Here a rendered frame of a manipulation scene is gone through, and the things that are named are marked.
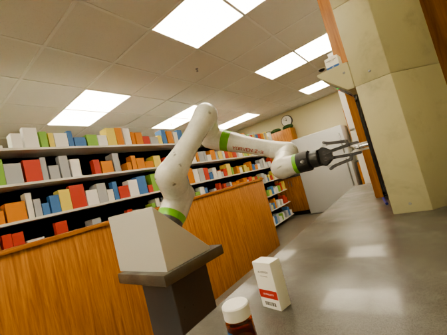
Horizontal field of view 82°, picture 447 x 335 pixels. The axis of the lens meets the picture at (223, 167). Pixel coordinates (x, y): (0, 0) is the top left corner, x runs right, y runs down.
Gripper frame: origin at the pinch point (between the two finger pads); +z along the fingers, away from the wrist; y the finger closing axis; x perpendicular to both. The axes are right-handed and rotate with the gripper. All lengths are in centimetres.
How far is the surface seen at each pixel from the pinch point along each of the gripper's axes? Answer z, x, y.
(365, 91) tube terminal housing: 7.9, -11.5, 18.1
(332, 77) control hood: -0.8, -11.9, 27.4
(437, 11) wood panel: 37, 24, 47
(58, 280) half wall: -190, -47, -37
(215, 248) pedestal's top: -59, -32, -28
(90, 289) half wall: -190, -28, -51
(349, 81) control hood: 4.1, -11.7, 23.6
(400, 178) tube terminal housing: 10.2, -10.4, -14.2
